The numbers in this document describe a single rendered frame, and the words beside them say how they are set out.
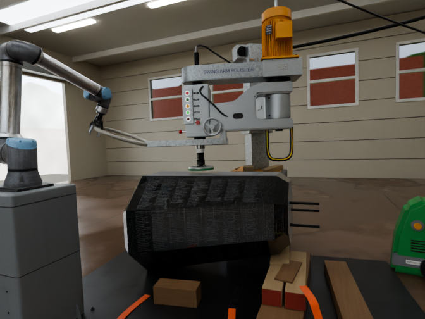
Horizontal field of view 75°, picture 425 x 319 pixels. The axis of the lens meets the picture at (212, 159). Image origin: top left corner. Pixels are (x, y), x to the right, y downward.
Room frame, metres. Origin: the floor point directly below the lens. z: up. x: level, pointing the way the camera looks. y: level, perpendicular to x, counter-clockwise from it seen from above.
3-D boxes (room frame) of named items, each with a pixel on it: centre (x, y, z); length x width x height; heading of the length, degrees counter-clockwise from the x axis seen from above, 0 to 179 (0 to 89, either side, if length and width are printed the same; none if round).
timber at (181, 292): (1.82, 0.27, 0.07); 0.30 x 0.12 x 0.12; 77
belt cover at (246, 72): (2.32, -0.25, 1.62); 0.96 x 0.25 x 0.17; 85
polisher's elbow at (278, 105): (2.30, -0.56, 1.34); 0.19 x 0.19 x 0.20
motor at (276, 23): (2.28, -0.56, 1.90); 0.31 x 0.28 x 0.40; 175
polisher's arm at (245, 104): (2.31, -0.29, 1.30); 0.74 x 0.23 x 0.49; 85
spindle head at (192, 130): (2.35, 0.02, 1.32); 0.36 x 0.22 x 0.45; 85
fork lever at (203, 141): (2.36, 0.21, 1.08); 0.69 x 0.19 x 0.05; 85
